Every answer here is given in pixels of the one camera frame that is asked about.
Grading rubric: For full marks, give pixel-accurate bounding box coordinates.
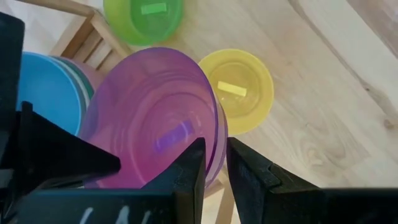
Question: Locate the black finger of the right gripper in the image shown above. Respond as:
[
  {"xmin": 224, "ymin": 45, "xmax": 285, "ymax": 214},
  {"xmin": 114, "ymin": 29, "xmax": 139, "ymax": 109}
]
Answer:
[{"xmin": 17, "ymin": 100, "xmax": 122, "ymax": 191}]

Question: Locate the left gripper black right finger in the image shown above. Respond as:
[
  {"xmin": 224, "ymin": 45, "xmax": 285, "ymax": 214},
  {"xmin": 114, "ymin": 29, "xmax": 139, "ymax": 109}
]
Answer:
[{"xmin": 226, "ymin": 137, "xmax": 398, "ymax": 224}]

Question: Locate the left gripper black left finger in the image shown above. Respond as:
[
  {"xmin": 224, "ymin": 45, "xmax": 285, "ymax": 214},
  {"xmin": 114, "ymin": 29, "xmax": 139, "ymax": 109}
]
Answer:
[{"xmin": 12, "ymin": 137, "xmax": 207, "ymax": 224}]

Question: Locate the large blue bowl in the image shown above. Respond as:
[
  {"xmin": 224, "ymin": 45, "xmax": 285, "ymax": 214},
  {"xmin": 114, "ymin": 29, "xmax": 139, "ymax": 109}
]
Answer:
[{"xmin": 17, "ymin": 51, "xmax": 87, "ymax": 136}]

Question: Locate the large teal bowl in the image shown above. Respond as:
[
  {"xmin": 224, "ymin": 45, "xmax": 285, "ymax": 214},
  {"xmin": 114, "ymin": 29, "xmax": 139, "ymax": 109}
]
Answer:
[{"xmin": 51, "ymin": 55, "xmax": 95, "ymax": 110}]

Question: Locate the large lilac-pink bowl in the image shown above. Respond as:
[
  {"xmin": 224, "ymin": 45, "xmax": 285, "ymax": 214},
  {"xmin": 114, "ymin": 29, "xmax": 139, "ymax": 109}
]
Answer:
[{"xmin": 62, "ymin": 57, "xmax": 105, "ymax": 91}]

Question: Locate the small translucent purple bowl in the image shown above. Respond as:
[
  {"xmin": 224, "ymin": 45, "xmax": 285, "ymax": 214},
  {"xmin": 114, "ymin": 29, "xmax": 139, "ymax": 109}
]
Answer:
[{"xmin": 79, "ymin": 46, "xmax": 229, "ymax": 190}]

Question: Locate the small translucent yellow bowl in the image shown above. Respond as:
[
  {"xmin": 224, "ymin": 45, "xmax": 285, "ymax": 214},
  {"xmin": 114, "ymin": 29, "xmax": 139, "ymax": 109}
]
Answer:
[{"xmin": 198, "ymin": 48, "xmax": 275, "ymax": 136}]

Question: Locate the small translucent green bowl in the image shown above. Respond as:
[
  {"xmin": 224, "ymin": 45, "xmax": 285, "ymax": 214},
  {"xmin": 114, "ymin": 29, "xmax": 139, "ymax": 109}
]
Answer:
[{"xmin": 103, "ymin": 0, "xmax": 185, "ymax": 47}]

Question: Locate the wooden slatted shelf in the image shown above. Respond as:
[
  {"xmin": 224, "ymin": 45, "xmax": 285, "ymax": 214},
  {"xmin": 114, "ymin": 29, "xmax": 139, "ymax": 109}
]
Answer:
[{"xmin": 14, "ymin": 0, "xmax": 237, "ymax": 224}]

